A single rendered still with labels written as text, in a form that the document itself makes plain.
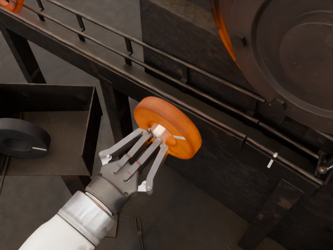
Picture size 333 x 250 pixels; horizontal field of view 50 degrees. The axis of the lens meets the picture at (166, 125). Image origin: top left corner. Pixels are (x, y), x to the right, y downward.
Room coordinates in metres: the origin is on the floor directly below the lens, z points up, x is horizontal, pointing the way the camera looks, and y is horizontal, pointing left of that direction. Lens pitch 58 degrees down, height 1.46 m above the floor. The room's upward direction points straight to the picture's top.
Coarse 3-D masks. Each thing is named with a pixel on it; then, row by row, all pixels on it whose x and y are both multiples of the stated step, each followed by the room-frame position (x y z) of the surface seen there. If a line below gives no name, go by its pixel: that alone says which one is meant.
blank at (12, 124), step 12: (0, 120) 0.46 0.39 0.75; (12, 120) 0.46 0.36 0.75; (0, 132) 0.43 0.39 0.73; (12, 132) 0.43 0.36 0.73; (24, 132) 0.43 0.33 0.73; (36, 132) 0.44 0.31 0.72; (0, 144) 0.43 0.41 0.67; (12, 144) 0.45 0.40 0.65; (24, 144) 0.45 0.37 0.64; (36, 144) 0.43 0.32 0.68; (48, 144) 0.43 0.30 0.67; (24, 156) 0.43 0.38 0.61; (36, 156) 0.43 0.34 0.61
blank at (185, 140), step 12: (144, 108) 0.39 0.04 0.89; (156, 108) 0.38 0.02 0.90; (168, 108) 0.38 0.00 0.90; (144, 120) 0.40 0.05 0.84; (156, 120) 0.38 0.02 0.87; (168, 120) 0.36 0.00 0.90; (180, 120) 0.36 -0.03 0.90; (180, 132) 0.34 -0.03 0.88; (192, 132) 0.35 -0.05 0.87; (168, 144) 0.36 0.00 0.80; (180, 144) 0.34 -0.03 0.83; (192, 144) 0.33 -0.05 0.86; (180, 156) 0.34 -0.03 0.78; (192, 156) 0.33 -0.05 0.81
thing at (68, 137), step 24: (0, 96) 0.57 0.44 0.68; (24, 96) 0.59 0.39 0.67; (48, 96) 0.58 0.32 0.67; (72, 96) 0.58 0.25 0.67; (96, 96) 0.57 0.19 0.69; (24, 120) 0.56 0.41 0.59; (48, 120) 0.55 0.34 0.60; (72, 120) 0.55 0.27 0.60; (96, 120) 0.52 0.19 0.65; (72, 144) 0.47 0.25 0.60; (96, 144) 0.47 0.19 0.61; (24, 168) 0.40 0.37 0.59; (48, 168) 0.40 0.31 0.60; (72, 168) 0.40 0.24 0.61; (72, 192) 0.45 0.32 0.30
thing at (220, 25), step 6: (210, 0) 0.51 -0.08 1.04; (216, 0) 0.51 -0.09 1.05; (210, 6) 0.51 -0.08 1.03; (216, 6) 0.50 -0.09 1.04; (216, 12) 0.50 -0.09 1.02; (216, 18) 0.50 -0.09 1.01; (216, 24) 0.50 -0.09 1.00; (222, 24) 0.49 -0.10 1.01; (222, 30) 0.49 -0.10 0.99; (222, 36) 0.49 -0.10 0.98; (228, 42) 0.48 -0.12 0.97; (228, 48) 0.48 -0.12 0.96; (234, 60) 0.47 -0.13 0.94
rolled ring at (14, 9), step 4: (0, 0) 1.08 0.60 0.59; (4, 0) 1.09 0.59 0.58; (12, 0) 1.02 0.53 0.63; (16, 0) 1.02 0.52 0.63; (20, 0) 1.03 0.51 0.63; (0, 4) 1.06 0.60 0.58; (4, 4) 1.05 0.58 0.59; (8, 4) 1.03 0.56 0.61; (12, 4) 1.02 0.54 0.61; (16, 4) 1.01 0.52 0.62; (20, 4) 1.03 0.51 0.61; (8, 8) 1.03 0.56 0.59; (12, 8) 1.02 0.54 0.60; (16, 8) 1.02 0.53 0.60; (20, 8) 1.03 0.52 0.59; (16, 12) 1.04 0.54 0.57
